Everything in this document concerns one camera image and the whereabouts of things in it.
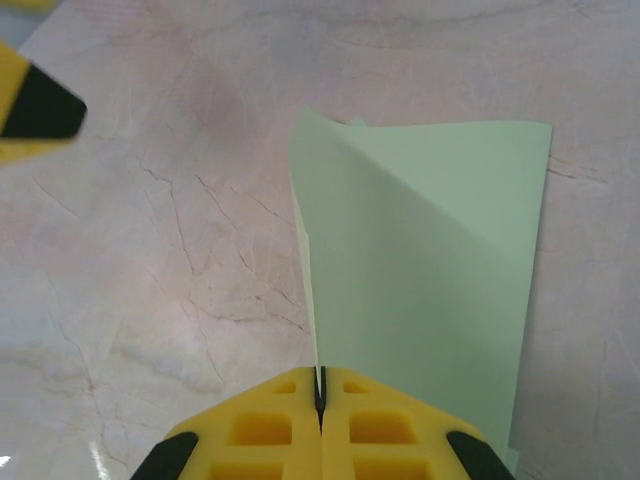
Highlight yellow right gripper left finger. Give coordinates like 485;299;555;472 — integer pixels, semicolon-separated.
130;366;326;480

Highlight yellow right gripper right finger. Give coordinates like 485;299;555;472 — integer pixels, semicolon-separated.
322;366;516;480

